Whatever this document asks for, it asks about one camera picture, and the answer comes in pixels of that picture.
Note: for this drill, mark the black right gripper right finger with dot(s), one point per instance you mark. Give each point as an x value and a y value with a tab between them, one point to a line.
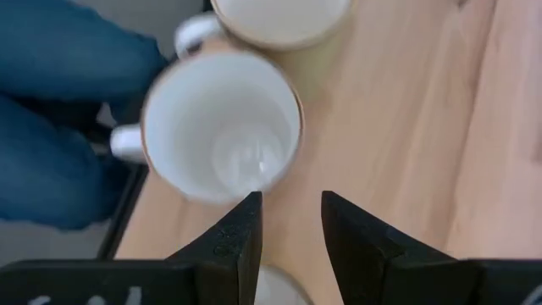
381	271

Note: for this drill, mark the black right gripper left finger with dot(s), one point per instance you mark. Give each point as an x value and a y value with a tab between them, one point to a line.
211	271

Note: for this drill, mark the cream mug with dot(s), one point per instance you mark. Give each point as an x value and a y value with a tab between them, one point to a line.
275	292

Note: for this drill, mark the red mug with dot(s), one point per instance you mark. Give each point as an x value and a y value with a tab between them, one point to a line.
220	127

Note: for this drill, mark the light green mug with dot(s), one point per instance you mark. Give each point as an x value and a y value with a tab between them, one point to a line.
279	21

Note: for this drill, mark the wooden shelf riser black legs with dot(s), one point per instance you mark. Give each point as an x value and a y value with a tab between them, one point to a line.
381	127

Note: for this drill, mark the person's leg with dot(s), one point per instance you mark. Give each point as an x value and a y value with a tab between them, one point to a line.
63	46
46	169

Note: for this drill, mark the black metal table frame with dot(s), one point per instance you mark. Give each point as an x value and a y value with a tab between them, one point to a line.
123	212

